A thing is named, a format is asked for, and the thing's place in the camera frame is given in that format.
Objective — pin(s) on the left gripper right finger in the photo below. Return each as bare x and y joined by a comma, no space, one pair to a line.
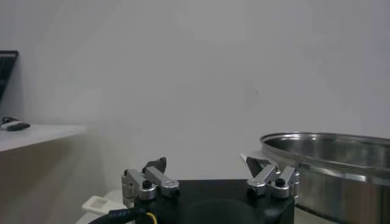
265,176

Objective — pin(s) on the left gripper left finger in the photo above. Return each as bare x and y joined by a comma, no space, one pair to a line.
161,181

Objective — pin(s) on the stainless steel steamer basket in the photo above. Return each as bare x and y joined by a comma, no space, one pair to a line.
335,188

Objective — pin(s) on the small white side table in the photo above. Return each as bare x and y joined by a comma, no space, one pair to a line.
36,135

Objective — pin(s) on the small black device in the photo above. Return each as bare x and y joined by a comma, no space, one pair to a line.
19,127

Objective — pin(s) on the small white device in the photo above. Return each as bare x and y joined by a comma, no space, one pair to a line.
10,124

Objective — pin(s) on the black laptop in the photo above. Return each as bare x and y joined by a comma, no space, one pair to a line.
6,73

